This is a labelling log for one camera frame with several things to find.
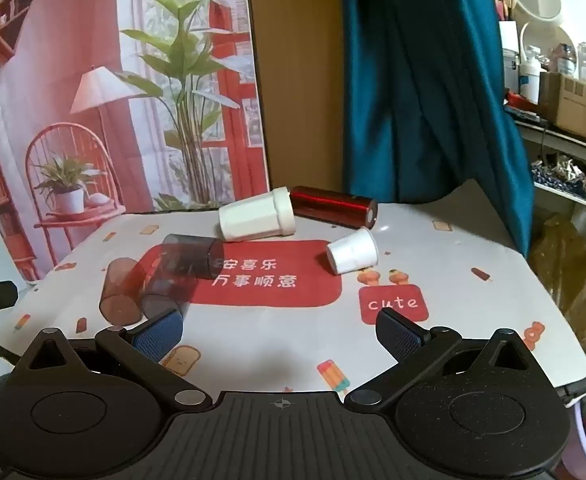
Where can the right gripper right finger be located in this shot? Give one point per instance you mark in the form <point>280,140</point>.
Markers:
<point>420,354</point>

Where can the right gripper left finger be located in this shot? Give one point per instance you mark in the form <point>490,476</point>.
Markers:
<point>136,354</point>

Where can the brown translucent plastic cup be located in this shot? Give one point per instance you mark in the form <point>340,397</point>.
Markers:
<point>121,292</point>

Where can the grey translucent plastic cup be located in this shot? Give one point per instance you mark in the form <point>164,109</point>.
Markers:
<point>174,268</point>

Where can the small white paper cup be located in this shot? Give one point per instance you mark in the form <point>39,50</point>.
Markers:
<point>354,252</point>

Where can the red metallic cylinder cup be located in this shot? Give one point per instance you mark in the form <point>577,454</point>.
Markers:
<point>342,209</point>

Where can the large white ribbed cup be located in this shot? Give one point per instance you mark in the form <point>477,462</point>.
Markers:
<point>260,216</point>

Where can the red room backdrop poster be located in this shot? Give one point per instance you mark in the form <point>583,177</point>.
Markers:
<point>112,106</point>

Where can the printed cartoon table mat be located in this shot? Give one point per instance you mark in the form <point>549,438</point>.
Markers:
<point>278,319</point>

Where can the yellow plastic bag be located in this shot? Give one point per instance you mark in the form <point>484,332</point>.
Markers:
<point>558,258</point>

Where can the teal blue curtain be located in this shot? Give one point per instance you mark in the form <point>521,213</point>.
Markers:
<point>423,107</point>

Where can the white shelf rack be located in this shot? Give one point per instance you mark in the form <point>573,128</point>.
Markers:
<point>558,164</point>

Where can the cardboard box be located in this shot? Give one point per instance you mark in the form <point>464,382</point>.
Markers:
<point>562,102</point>

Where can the white pump bottle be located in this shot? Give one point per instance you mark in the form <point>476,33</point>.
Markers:
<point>529,74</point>

